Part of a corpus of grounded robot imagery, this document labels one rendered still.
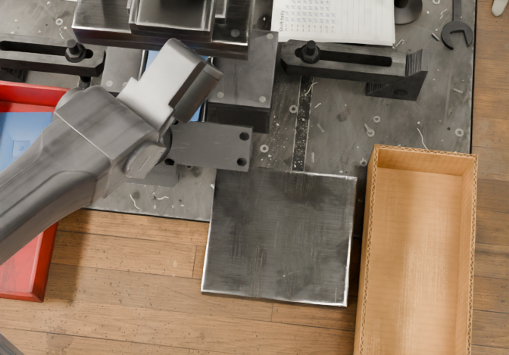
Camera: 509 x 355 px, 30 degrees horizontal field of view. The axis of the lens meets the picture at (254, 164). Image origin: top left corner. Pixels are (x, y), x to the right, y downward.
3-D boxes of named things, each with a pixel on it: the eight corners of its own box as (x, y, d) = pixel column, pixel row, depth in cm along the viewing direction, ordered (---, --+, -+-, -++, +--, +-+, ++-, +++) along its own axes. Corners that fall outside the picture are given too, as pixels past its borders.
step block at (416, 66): (365, 95, 120) (373, 65, 112) (366, 75, 121) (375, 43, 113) (416, 101, 120) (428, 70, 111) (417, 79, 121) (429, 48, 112)
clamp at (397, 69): (278, 88, 120) (280, 54, 111) (281, 64, 122) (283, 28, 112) (395, 101, 120) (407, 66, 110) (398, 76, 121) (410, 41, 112)
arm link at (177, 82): (170, 32, 92) (126, 5, 80) (238, 85, 90) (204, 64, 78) (100, 129, 93) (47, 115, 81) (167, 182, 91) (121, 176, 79)
